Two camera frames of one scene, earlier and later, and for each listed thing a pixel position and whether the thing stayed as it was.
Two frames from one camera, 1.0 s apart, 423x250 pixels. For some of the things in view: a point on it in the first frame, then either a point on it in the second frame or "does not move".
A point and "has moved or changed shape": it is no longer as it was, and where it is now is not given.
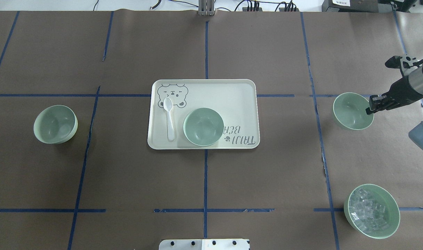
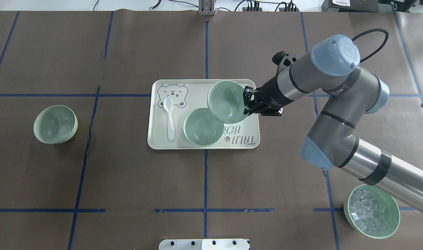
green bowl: (349, 109) has moved or changed shape
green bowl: (55, 124) does not move
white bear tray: (238, 100) does not move
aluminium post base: (206, 7) does not move
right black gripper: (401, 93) to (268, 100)
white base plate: (204, 244) does not move
